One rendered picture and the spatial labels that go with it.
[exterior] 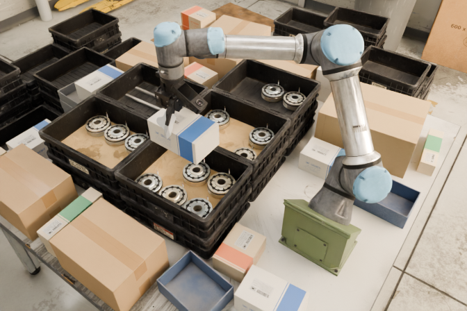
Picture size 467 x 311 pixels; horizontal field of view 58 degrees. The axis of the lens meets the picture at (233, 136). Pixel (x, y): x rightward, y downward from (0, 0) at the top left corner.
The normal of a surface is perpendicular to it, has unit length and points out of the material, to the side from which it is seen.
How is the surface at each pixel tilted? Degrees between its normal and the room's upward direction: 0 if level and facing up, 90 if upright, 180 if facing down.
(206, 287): 0
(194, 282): 0
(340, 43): 47
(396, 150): 90
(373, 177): 62
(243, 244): 0
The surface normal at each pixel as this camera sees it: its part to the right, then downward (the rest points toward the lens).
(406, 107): 0.00, -0.74
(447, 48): -0.55, 0.31
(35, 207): 0.81, 0.40
